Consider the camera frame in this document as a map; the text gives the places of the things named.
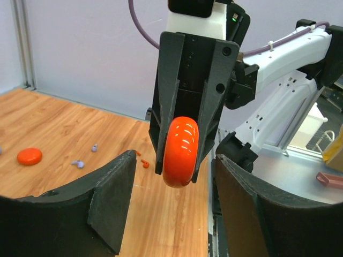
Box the orange earbud case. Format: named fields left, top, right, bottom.
left=17, top=148, right=43, bottom=166
left=162, top=116, right=199, bottom=188

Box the orange earbud lower right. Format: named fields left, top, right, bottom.
left=141, top=160, right=150, bottom=169

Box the purple earbud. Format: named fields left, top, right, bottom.
left=71, top=160, right=85, bottom=169
left=91, top=144, right=98, bottom=152

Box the purple earbud far right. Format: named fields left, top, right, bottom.
left=71, top=160, right=85, bottom=169

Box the purple earbud centre right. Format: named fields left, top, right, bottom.
left=91, top=144, right=98, bottom=152

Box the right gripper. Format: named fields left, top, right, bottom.
left=149, top=32, right=257, bottom=183

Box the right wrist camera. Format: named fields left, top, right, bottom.
left=166, top=0, right=228, bottom=40

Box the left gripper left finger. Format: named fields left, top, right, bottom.
left=1, top=150, right=136, bottom=256

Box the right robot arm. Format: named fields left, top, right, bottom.
left=149, top=1, right=342, bottom=188

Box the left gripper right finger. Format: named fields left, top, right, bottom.
left=215, top=154, right=342, bottom=256

